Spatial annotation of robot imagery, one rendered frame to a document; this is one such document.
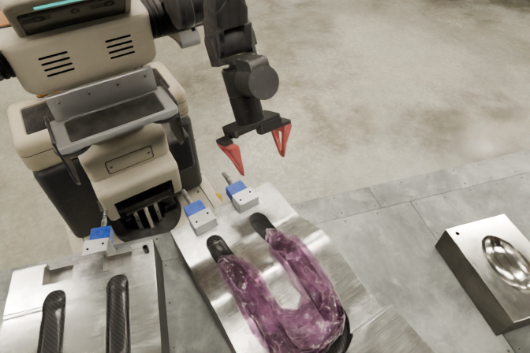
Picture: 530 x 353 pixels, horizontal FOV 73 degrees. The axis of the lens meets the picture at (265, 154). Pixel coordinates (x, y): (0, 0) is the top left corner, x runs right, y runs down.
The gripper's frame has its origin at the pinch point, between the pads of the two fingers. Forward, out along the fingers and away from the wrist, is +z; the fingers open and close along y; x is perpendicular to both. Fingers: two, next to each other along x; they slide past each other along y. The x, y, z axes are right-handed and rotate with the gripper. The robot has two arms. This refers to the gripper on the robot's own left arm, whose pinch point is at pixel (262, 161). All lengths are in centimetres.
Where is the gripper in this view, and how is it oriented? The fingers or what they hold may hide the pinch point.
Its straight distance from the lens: 73.6
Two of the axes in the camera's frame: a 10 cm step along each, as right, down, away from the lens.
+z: 2.4, 9.0, 3.7
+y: 8.5, -3.8, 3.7
